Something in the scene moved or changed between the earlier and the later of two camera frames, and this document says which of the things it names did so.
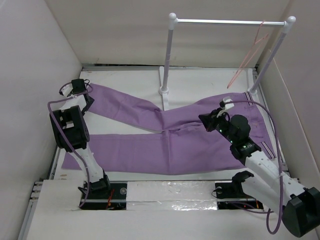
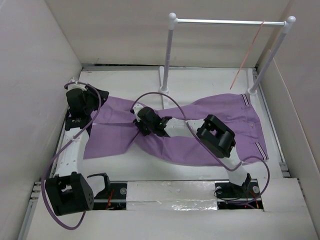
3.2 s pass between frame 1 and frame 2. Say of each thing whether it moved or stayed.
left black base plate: stayed
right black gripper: moved
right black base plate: stayed
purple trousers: moved
